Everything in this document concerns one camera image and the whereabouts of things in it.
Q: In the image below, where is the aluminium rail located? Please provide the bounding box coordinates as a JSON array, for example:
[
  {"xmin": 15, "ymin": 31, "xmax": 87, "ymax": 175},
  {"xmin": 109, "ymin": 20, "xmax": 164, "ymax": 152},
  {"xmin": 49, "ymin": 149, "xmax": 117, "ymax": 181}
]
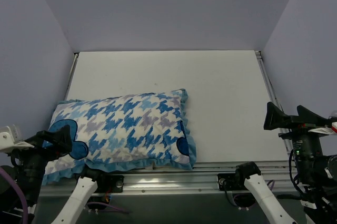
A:
[
  {"xmin": 63, "ymin": 53, "xmax": 79, "ymax": 101},
  {"xmin": 254, "ymin": 50, "xmax": 293, "ymax": 156},
  {"xmin": 39, "ymin": 160, "xmax": 303, "ymax": 197}
]

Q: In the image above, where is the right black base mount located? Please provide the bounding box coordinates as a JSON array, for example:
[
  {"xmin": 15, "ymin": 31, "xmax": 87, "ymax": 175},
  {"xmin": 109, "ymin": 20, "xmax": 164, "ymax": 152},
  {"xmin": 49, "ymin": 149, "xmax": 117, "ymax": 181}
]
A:
[{"xmin": 217, "ymin": 173, "xmax": 246, "ymax": 191}]

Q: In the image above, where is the aluminium front rail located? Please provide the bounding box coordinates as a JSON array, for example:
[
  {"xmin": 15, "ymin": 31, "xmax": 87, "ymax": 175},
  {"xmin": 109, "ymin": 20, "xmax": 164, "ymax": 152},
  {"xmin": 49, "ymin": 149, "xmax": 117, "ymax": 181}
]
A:
[{"xmin": 39, "ymin": 160, "xmax": 303, "ymax": 197}]

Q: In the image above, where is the right side aluminium rail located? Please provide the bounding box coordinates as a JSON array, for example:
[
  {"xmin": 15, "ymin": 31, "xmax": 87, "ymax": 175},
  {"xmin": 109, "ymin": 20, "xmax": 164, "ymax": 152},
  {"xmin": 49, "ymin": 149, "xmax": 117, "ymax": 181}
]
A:
[{"xmin": 254, "ymin": 50, "xmax": 293, "ymax": 156}]

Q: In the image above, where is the blue patterned ruffled pillowcase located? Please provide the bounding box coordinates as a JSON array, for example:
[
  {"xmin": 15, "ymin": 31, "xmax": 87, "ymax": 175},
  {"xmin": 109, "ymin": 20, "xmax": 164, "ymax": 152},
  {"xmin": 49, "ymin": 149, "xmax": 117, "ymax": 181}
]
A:
[{"xmin": 43, "ymin": 89, "xmax": 196, "ymax": 185}]

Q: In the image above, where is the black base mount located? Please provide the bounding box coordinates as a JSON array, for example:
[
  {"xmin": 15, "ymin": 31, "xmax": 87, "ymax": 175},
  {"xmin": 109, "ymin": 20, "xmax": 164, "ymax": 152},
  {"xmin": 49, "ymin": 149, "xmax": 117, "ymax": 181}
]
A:
[
  {"xmin": 217, "ymin": 173, "xmax": 246, "ymax": 191},
  {"xmin": 95, "ymin": 174, "xmax": 124, "ymax": 193}
]

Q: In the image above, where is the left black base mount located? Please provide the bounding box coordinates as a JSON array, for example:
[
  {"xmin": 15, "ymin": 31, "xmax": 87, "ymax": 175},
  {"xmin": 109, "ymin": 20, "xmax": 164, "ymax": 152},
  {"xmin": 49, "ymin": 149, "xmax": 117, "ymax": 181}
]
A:
[{"xmin": 95, "ymin": 174, "xmax": 124, "ymax": 193}]

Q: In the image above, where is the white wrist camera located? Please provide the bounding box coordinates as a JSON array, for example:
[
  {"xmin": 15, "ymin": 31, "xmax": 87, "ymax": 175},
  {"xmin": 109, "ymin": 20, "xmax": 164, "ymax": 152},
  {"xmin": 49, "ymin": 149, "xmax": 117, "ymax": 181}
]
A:
[
  {"xmin": 1, "ymin": 124, "xmax": 22, "ymax": 153},
  {"xmin": 309, "ymin": 110, "xmax": 336, "ymax": 135}
]

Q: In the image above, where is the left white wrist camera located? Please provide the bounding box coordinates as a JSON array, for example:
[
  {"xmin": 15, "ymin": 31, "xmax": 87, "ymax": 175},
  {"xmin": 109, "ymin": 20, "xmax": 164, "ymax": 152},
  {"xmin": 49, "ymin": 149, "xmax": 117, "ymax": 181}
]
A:
[{"xmin": 1, "ymin": 124, "xmax": 22, "ymax": 153}]

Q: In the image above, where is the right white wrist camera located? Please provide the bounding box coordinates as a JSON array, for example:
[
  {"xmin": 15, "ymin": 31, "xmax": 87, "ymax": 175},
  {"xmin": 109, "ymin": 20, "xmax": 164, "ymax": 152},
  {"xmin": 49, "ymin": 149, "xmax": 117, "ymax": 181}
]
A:
[{"xmin": 309, "ymin": 110, "xmax": 336, "ymax": 135}]

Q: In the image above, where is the left side aluminium rail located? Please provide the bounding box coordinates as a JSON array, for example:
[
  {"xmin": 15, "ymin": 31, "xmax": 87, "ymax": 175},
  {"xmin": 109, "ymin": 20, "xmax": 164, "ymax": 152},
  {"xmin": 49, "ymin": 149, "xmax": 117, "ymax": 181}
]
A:
[{"xmin": 63, "ymin": 53, "xmax": 79, "ymax": 101}]

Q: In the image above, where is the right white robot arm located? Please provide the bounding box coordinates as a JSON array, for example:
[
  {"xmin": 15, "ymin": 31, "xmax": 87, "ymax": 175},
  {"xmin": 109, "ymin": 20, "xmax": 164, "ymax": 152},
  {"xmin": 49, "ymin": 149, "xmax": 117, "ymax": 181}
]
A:
[{"xmin": 234, "ymin": 102, "xmax": 336, "ymax": 223}]

